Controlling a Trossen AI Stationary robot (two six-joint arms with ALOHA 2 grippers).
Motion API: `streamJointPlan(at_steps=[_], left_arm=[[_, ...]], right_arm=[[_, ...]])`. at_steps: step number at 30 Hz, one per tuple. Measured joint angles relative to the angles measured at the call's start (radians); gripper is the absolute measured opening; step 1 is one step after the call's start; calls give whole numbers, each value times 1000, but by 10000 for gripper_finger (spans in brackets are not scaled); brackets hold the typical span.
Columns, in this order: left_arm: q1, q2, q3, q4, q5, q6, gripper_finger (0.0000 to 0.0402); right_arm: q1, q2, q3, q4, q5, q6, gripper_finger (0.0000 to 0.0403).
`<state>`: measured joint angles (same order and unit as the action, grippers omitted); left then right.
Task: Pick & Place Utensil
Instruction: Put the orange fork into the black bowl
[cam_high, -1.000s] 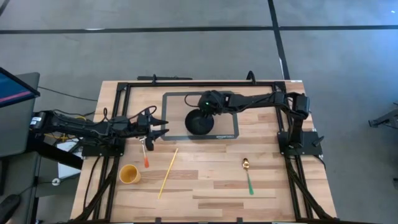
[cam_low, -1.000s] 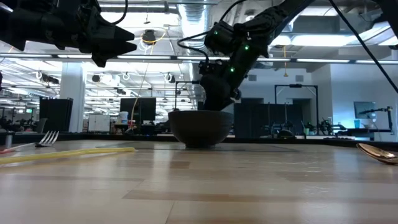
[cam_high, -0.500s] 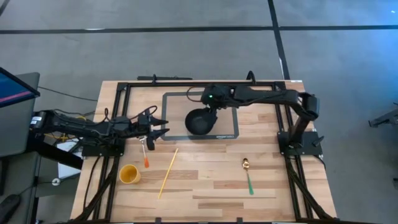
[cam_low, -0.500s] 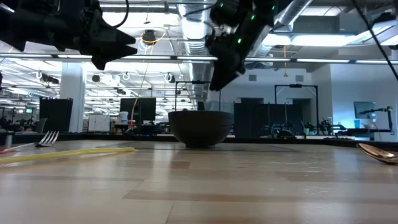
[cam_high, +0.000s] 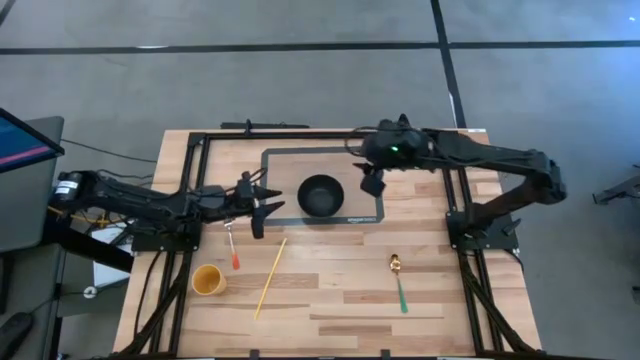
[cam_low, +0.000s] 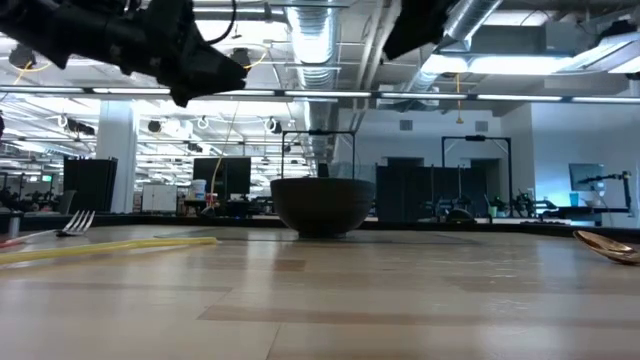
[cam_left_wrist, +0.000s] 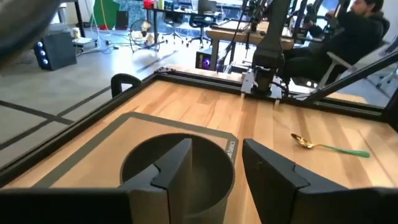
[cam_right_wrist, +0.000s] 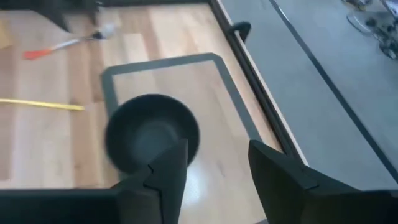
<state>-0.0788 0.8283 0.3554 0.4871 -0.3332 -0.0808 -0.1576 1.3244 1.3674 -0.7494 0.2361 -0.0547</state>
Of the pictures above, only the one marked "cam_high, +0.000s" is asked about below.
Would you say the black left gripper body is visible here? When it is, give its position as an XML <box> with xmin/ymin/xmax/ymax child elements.
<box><xmin>233</xmin><ymin>171</ymin><xmax>267</xmax><ymax>240</ymax></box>

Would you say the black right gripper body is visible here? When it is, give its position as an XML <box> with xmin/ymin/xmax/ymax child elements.
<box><xmin>359</xmin><ymin>118</ymin><xmax>402</xmax><ymax>199</ymax></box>

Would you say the red-handled spoon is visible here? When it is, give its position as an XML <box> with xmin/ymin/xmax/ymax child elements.
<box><xmin>223</xmin><ymin>218</ymin><xmax>242</xmax><ymax>272</ymax></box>

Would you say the yellow chopstick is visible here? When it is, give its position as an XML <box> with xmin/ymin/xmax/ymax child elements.
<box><xmin>254</xmin><ymin>237</ymin><xmax>289</xmax><ymax>321</ymax></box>

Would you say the yellow cup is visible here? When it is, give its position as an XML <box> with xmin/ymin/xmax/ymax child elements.
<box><xmin>191</xmin><ymin>263</ymin><xmax>228</xmax><ymax>297</ymax></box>

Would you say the gold spoon green handle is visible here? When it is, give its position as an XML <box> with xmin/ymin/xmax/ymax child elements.
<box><xmin>389</xmin><ymin>253</ymin><xmax>410</xmax><ymax>315</ymax></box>

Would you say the grey-edged silicone baking mat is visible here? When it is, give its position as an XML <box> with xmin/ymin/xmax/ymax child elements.
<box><xmin>259</xmin><ymin>146</ymin><xmax>386</xmax><ymax>227</ymax></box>

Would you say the black bowl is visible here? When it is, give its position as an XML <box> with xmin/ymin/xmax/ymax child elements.
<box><xmin>296</xmin><ymin>173</ymin><xmax>346</xmax><ymax>219</ymax></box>

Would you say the black bar with clamp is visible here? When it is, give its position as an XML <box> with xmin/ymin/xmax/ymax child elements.
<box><xmin>220</xmin><ymin>118</ymin><xmax>311</xmax><ymax>136</ymax></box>

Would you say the white paper sheet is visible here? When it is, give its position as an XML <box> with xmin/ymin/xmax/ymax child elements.
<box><xmin>92</xmin><ymin>227</ymin><xmax>132</xmax><ymax>289</ymax></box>

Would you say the black diagonal beam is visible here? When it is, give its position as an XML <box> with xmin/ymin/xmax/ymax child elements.
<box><xmin>42</xmin><ymin>219</ymin><xmax>134</xmax><ymax>274</ymax></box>

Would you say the computer monitor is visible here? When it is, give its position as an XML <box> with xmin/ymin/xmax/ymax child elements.
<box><xmin>0</xmin><ymin>107</ymin><xmax>66</xmax><ymax>175</ymax></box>

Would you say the black metal table frame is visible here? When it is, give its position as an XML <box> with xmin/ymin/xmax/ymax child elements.
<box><xmin>117</xmin><ymin>128</ymin><xmax>539</xmax><ymax>359</ymax></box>

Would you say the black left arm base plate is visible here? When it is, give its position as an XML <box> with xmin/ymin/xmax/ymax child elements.
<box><xmin>130</xmin><ymin>219</ymin><xmax>202</xmax><ymax>253</ymax></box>

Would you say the thin black floor cable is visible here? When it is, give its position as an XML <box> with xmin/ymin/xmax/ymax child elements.
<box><xmin>60</xmin><ymin>137</ymin><xmax>158</xmax><ymax>165</ymax></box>

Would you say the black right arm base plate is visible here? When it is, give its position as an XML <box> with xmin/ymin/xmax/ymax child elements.
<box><xmin>446</xmin><ymin>209</ymin><xmax>520</xmax><ymax>251</ymax></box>

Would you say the yellow cable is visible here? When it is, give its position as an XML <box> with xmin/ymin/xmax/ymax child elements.
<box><xmin>47</xmin><ymin>205</ymin><xmax>126</xmax><ymax>227</ymax></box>

